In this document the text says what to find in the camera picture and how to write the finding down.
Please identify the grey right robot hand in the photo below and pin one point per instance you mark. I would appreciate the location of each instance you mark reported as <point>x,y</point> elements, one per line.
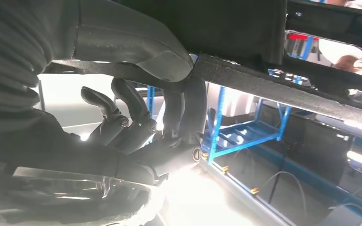
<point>121,31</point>

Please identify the black panel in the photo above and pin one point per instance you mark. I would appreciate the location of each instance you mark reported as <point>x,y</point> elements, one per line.
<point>309,146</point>

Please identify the person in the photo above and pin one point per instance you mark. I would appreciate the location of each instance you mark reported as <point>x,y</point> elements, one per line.
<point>346,64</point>

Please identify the blue steel beam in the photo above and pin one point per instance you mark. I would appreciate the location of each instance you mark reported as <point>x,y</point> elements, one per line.
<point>324,187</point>

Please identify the yellow rail clip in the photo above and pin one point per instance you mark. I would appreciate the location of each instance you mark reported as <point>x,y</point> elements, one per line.
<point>205,156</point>
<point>255,191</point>
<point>225,170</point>

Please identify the aluminium rail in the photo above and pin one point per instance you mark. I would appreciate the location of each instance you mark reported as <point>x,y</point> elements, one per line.
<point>243,196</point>

